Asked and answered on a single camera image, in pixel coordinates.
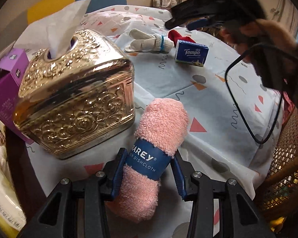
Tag pink dishcloth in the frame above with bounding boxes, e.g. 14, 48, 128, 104
107, 98, 189, 223

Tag red Christmas sock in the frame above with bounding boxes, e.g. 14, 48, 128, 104
168, 30, 196, 47

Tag white socks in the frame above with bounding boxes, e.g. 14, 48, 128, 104
124, 29, 174, 53

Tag white packaged towel roll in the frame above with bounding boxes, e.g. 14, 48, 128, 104
0, 157, 26, 231

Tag person's right hand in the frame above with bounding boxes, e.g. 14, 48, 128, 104
219, 18, 298, 62

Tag patterned plastic tablecloth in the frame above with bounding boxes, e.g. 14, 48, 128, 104
27, 5, 283, 237

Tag gold embossed tissue box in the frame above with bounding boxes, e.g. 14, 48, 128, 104
13, 29, 135, 160

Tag blue Tempo tissue pack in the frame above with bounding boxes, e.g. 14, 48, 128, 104
175, 40, 209, 67

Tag rattan chair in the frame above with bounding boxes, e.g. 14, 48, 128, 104
253, 108, 298, 222

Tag purple tissue box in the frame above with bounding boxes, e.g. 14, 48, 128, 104
0, 48, 33, 144

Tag boxes on desk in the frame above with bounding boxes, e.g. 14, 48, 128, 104
152, 0, 177, 8

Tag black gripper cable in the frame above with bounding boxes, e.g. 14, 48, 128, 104
224, 42, 298, 145

